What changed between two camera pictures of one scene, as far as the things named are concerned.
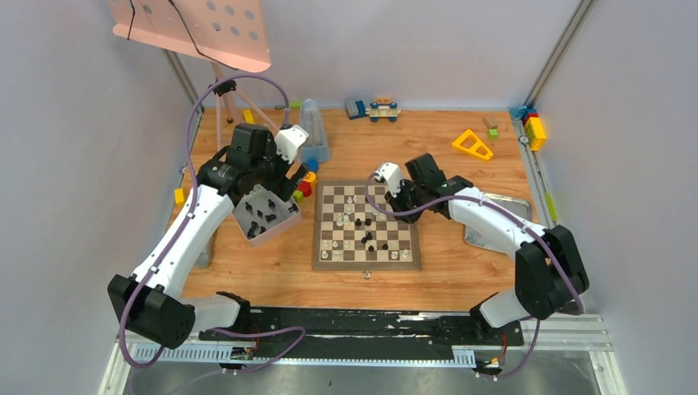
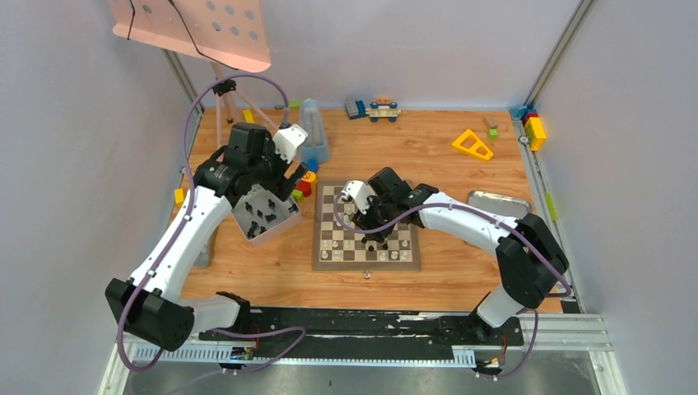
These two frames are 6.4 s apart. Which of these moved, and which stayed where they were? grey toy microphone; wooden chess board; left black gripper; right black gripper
Moved: right black gripper
Stayed: left black gripper; wooden chess board; grey toy microphone
